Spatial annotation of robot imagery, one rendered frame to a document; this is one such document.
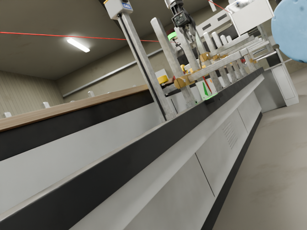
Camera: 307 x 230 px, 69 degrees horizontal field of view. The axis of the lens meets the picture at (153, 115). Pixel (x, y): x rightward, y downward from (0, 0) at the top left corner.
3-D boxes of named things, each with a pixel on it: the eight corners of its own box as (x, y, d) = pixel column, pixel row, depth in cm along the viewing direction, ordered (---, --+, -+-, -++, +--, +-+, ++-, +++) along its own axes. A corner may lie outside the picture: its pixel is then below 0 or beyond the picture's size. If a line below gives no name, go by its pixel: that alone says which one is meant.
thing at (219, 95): (227, 96, 129) (224, 90, 129) (216, 105, 111) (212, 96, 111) (219, 100, 132) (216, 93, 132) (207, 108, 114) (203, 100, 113)
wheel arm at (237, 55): (243, 58, 99) (239, 49, 99) (242, 59, 96) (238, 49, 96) (165, 96, 123) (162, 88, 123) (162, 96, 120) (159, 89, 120)
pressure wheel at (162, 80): (172, 95, 125) (163, 76, 125) (176, 92, 118) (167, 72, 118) (159, 100, 124) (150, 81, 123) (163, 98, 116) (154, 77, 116)
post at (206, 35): (233, 88, 173) (208, 31, 172) (232, 89, 170) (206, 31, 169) (229, 90, 175) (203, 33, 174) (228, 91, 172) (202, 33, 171)
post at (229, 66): (238, 82, 193) (216, 31, 192) (237, 82, 190) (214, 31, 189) (234, 84, 195) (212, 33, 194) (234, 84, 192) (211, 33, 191)
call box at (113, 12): (134, 13, 89) (126, -6, 89) (123, 10, 83) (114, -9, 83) (122, 22, 93) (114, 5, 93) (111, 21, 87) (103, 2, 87)
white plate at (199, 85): (217, 92, 137) (210, 77, 137) (203, 100, 116) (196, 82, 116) (216, 92, 138) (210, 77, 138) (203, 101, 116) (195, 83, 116)
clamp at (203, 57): (214, 58, 157) (211, 51, 157) (209, 58, 146) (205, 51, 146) (206, 62, 160) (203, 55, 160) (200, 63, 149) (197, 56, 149)
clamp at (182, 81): (196, 81, 116) (192, 73, 116) (186, 85, 105) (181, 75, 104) (186, 86, 119) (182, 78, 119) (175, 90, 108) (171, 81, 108)
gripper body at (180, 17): (175, 28, 115) (166, 7, 115) (182, 30, 123) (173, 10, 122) (187, 20, 111) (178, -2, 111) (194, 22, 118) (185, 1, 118)
